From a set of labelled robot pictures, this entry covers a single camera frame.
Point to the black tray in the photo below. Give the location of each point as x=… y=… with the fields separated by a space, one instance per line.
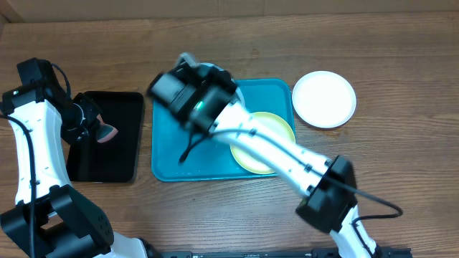
x=114 y=161

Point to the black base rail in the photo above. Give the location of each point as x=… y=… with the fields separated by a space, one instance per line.
x=314 y=253

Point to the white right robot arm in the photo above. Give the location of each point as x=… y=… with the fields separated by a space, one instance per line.
x=203 y=99

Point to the yellow green plate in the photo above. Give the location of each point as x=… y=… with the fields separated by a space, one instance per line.
x=274 y=123

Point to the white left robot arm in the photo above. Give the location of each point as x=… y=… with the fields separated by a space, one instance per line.
x=50 y=217

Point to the red black sponge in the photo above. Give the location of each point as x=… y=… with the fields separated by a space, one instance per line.
x=105 y=132

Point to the blue plastic tray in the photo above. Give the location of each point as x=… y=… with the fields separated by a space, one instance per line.
x=212 y=160

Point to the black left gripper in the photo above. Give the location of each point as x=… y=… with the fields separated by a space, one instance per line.
x=92 y=109

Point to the white plate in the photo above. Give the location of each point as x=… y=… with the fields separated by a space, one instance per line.
x=324 y=99

